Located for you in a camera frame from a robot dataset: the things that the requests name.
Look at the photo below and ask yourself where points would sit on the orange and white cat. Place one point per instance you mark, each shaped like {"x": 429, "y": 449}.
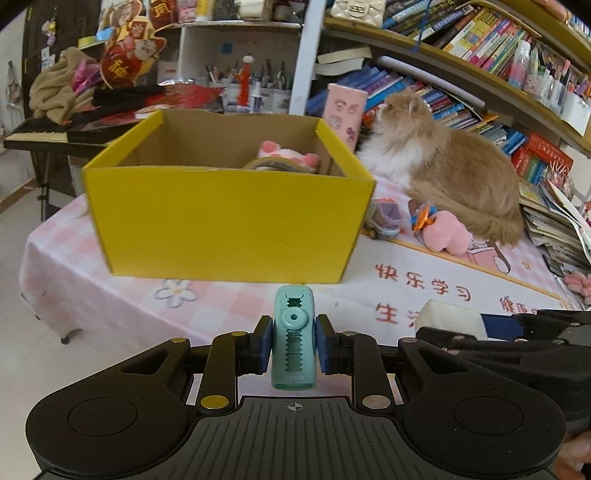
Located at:
{"x": 457, "y": 166}

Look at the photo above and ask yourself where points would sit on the beige blanket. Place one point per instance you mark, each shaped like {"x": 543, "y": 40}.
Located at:
{"x": 55, "y": 92}

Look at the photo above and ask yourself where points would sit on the gold quilted bag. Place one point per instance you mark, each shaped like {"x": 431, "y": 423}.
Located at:
{"x": 358, "y": 11}

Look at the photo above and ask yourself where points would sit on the printed white desk mat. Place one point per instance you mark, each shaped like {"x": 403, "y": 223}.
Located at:
{"x": 508, "y": 277}

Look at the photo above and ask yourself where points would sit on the row of colourful books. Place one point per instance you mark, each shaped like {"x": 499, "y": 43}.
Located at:
{"x": 480, "y": 32}

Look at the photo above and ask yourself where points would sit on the pink checked tablecloth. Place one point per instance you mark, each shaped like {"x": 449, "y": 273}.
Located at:
{"x": 92, "y": 277}

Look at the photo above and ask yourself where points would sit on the dark wooden door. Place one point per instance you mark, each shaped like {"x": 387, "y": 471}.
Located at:
{"x": 37, "y": 27}

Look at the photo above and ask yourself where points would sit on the yellow tape roll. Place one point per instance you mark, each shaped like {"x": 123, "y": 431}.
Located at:
{"x": 272, "y": 164}

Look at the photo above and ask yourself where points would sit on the teal correction tape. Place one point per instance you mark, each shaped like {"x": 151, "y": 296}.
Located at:
{"x": 293, "y": 323}

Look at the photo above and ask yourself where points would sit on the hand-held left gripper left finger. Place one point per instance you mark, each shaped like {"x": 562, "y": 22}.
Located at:
{"x": 264, "y": 344}

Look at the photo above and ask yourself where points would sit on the white side shelf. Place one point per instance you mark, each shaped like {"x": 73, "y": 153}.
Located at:
{"x": 198, "y": 50}

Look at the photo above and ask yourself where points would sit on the red and white figure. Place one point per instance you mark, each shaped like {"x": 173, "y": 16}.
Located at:
{"x": 248, "y": 83}

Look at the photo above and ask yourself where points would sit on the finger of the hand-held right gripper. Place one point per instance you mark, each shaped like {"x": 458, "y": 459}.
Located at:
{"x": 489, "y": 347}
{"x": 501, "y": 325}

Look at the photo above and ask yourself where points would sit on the stack of magazines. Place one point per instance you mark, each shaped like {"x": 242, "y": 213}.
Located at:
{"x": 554, "y": 221}

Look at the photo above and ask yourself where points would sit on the red paper figure decoration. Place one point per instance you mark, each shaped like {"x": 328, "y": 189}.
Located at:
{"x": 124, "y": 60}

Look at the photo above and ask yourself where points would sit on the purple grey toy car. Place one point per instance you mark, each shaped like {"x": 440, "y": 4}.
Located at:
{"x": 385, "y": 217}

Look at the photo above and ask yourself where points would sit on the red thick dictionary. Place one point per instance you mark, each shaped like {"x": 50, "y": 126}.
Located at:
{"x": 545, "y": 152}

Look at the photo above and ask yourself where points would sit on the white lying books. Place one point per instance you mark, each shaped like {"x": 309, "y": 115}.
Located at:
{"x": 341, "y": 62}

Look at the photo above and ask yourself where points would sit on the wooden bookshelf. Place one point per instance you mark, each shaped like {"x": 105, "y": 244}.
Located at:
{"x": 305, "y": 55}

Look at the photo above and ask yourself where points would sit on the plain pink plush toy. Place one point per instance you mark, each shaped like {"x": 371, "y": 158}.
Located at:
{"x": 445, "y": 235}

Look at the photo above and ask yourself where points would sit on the yellow cardboard box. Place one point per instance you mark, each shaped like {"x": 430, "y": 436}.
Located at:
{"x": 221, "y": 221}

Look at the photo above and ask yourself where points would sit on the pink plush glove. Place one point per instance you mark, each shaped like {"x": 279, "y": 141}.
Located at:
{"x": 579, "y": 284}

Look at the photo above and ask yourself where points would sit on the black keyboard stand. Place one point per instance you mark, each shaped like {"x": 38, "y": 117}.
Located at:
{"x": 44, "y": 194}

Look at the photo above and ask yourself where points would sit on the white charger plug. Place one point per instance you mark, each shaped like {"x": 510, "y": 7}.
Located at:
{"x": 450, "y": 316}

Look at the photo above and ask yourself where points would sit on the pen holders with pens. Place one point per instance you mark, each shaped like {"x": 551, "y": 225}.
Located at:
{"x": 272, "y": 87}

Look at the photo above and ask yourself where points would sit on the orange and blue clip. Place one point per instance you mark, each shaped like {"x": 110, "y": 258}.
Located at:
{"x": 421, "y": 217}

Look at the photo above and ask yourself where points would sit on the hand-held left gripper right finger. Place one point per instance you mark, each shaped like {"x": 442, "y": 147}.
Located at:
{"x": 325, "y": 344}

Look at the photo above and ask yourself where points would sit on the row of blue books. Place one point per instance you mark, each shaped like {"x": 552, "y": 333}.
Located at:
{"x": 443, "y": 101}

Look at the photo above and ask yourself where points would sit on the white pen pot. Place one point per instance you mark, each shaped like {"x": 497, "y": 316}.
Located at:
{"x": 577, "y": 110}

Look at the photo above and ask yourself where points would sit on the pink carton box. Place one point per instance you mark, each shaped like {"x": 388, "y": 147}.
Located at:
{"x": 344, "y": 110}

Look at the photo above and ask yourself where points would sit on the black electric keyboard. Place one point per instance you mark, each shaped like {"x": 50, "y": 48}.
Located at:
{"x": 37, "y": 136}

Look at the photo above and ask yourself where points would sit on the long black cloth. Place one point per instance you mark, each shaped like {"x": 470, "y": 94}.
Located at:
{"x": 120, "y": 99}

